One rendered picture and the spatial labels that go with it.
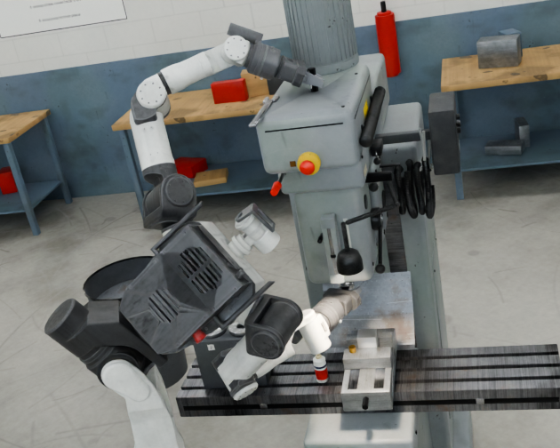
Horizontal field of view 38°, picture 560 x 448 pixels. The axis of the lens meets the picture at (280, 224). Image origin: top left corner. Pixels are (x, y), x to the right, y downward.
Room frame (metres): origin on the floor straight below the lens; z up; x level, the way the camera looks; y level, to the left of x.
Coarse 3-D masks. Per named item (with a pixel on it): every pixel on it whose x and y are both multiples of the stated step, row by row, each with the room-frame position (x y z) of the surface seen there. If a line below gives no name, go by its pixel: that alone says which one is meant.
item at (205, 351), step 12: (240, 324) 2.32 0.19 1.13; (216, 336) 2.28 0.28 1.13; (228, 336) 2.28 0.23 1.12; (240, 336) 2.26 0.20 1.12; (204, 348) 2.27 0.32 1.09; (216, 348) 2.26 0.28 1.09; (204, 360) 2.27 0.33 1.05; (204, 372) 2.28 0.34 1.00; (216, 372) 2.27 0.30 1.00; (204, 384) 2.28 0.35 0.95; (216, 384) 2.27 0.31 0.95; (264, 384) 2.23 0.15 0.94
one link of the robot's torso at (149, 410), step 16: (112, 368) 1.78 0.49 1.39; (128, 368) 1.78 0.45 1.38; (112, 384) 1.77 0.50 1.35; (128, 384) 1.78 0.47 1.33; (144, 384) 1.79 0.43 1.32; (160, 384) 1.91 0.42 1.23; (128, 400) 1.79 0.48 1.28; (144, 400) 1.79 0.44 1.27; (160, 400) 1.80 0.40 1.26; (144, 416) 1.80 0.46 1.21; (160, 416) 1.81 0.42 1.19; (144, 432) 1.81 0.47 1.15; (160, 432) 1.82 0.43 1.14; (176, 432) 1.89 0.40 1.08
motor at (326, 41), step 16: (288, 0) 2.41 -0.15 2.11; (304, 0) 2.36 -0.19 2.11; (320, 0) 2.35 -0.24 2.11; (336, 0) 2.37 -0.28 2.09; (288, 16) 2.42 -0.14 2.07; (304, 16) 2.37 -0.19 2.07; (320, 16) 2.35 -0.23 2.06; (336, 16) 2.36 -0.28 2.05; (352, 16) 2.42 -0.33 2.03; (288, 32) 2.44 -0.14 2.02; (304, 32) 2.37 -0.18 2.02; (320, 32) 2.35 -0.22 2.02; (336, 32) 2.36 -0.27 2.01; (352, 32) 2.40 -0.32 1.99; (304, 48) 2.38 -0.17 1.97; (320, 48) 2.36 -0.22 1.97; (336, 48) 2.36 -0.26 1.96; (352, 48) 2.39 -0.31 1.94; (320, 64) 2.35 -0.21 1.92; (336, 64) 2.35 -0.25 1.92; (352, 64) 2.38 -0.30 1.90
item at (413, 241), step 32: (384, 128) 2.74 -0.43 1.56; (416, 128) 2.69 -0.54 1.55; (384, 160) 2.53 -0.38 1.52; (416, 160) 2.51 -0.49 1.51; (416, 224) 2.51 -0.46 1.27; (384, 256) 2.54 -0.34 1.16; (416, 256) 2.51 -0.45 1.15; (320, 288) 2.61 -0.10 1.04; (416, 288) 2.52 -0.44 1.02; (416, 320) 2.52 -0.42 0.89; (448, 416) 2.55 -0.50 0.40
